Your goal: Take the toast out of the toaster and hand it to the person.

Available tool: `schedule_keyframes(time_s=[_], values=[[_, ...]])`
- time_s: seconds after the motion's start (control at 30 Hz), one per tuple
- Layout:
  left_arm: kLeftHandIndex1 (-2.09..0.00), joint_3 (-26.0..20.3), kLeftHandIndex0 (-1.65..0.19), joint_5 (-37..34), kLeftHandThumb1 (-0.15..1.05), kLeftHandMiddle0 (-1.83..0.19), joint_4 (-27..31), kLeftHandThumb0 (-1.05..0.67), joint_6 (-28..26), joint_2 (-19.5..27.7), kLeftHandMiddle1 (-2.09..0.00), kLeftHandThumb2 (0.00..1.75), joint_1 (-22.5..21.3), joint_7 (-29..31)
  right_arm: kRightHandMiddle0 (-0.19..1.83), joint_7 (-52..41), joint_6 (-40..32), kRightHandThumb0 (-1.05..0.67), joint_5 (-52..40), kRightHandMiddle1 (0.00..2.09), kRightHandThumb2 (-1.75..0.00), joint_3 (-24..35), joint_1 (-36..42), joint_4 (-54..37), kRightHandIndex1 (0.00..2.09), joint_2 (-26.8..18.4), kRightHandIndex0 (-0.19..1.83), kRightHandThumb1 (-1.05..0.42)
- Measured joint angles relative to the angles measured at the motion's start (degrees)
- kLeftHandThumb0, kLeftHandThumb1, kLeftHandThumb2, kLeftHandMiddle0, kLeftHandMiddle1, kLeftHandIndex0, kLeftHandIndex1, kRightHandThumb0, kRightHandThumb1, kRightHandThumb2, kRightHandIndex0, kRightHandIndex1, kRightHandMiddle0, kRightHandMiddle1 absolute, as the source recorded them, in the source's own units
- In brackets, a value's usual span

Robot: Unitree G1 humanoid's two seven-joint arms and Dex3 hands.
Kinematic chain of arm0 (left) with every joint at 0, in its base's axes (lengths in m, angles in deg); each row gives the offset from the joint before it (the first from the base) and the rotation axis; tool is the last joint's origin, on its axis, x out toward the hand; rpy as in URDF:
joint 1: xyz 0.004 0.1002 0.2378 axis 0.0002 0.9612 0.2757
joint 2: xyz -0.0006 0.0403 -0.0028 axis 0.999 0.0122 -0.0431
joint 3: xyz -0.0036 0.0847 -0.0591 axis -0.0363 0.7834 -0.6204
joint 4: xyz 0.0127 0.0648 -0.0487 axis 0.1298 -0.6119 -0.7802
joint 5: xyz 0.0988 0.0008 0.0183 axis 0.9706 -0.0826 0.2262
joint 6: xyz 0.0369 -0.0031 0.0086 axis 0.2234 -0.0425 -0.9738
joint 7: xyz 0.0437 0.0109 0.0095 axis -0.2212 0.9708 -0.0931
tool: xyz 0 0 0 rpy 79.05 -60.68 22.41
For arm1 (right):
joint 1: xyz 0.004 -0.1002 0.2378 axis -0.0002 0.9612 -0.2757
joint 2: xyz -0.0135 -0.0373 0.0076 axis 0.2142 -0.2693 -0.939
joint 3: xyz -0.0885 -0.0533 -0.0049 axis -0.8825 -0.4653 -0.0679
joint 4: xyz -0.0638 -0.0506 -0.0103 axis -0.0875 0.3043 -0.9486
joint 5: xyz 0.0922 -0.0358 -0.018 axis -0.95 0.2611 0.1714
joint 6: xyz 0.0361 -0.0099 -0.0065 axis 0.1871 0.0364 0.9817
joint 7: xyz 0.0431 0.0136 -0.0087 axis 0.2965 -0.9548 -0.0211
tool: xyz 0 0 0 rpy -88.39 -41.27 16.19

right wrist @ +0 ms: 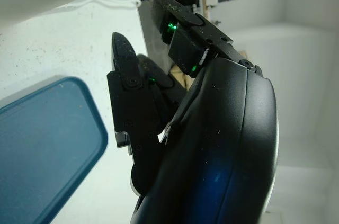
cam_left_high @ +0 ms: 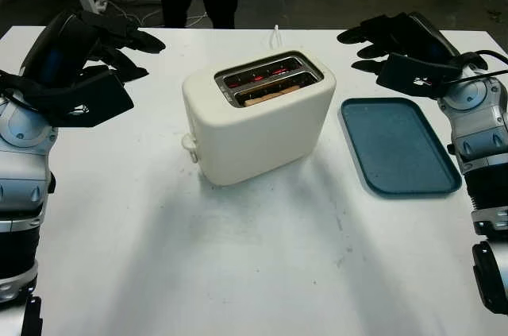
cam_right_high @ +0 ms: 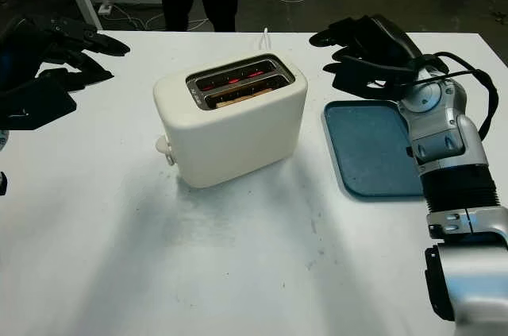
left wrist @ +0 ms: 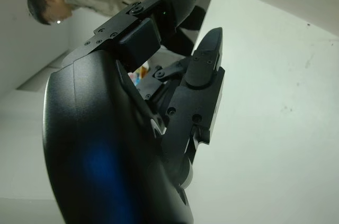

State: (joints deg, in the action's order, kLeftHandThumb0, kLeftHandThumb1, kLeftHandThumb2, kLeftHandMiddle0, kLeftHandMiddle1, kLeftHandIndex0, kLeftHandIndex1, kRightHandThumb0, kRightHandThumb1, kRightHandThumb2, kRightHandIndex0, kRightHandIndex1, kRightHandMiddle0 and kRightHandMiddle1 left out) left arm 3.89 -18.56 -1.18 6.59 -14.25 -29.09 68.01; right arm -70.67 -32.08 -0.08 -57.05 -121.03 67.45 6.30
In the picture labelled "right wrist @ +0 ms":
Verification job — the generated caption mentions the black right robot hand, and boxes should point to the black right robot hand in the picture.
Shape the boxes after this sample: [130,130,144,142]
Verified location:
[106,0,279,224]

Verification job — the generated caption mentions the wooden crate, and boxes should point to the wooden crate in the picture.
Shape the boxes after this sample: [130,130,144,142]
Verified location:
[171,64,198,91]

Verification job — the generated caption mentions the blue plastic tray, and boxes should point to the blue plastic tray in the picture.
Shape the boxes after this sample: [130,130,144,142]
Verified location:
[0,75,109,224]

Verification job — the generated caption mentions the white toaster power cord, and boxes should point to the white toaster power cord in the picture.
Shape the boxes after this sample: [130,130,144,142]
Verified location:
[62,0,142,11]

